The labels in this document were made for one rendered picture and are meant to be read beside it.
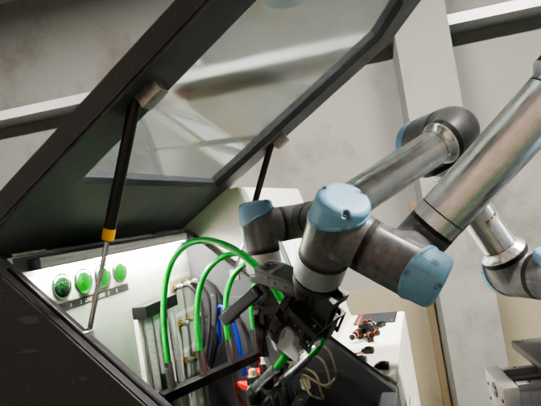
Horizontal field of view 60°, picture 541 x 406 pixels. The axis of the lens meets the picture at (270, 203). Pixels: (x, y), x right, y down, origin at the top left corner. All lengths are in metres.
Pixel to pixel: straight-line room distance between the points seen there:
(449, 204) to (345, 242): 0.18
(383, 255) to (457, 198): 0.17
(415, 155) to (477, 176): 0.29
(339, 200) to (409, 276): 0.13
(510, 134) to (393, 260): 0.25
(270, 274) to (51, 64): 3.12
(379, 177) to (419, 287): 0.37
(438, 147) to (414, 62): 1.92
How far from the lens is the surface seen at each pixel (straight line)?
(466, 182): 0.71
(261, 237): 0.95
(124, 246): 1.11
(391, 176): 0.94
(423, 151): 0.99
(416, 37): 2.95
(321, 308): 0.71
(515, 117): 0.72
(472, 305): 2.91
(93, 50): 3.58
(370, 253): 0.60
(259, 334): 0.97
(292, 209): 0.98
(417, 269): 0.59
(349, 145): 3.00
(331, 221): 0.59
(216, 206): 1.40
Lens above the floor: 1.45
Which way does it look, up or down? 2 degrees up
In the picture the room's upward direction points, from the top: 9 degrees counter-clockwise
